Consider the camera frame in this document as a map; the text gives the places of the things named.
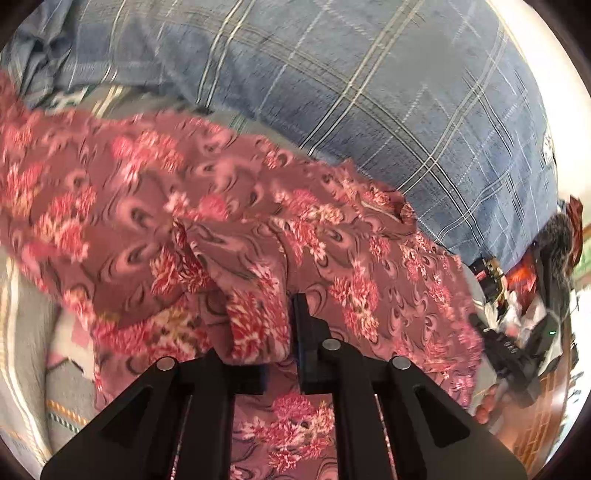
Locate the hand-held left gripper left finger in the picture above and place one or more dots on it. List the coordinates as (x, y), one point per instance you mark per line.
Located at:
(249, 381)

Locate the blue plaid quilt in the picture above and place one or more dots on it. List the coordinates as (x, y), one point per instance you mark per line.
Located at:
(351, 92)

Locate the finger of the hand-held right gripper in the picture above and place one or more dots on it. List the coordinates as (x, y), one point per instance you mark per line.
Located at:
(482, 330)

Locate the dark fur item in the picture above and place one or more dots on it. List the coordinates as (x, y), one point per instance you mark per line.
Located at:
(561, 240)

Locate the person's right hand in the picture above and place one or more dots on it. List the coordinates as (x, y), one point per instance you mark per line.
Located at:
(489, 408)

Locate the black box with red label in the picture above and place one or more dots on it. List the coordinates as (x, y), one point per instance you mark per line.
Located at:
(485, 277)

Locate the pink floral garment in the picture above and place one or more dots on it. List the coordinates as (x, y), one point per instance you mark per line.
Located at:
(194, 217)

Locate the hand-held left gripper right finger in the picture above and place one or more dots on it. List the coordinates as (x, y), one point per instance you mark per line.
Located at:
(300, 350)

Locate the dark red cloth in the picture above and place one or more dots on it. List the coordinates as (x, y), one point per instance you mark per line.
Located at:
(576, 217)

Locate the red packet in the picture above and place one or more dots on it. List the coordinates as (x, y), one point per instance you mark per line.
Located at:
(521, 279)

